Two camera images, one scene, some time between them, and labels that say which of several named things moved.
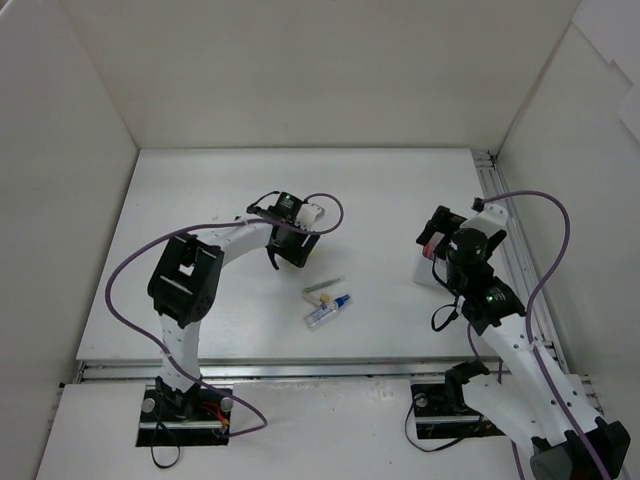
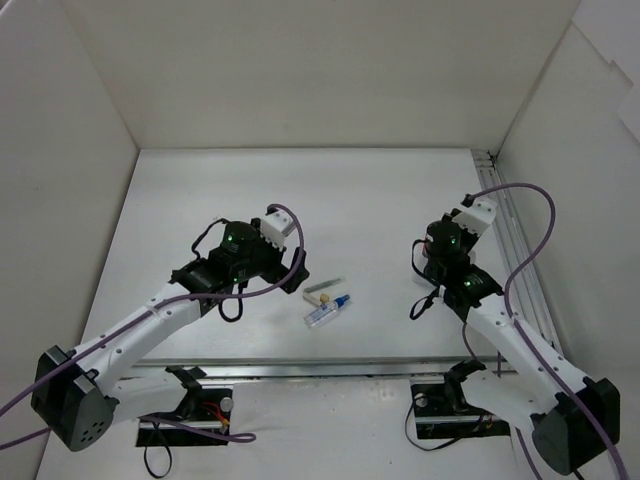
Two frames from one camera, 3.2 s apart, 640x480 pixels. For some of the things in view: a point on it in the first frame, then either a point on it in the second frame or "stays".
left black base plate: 197,417 stays
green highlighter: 321,285 stays
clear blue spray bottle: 318,316 stays
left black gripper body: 298,248 -> 288,272
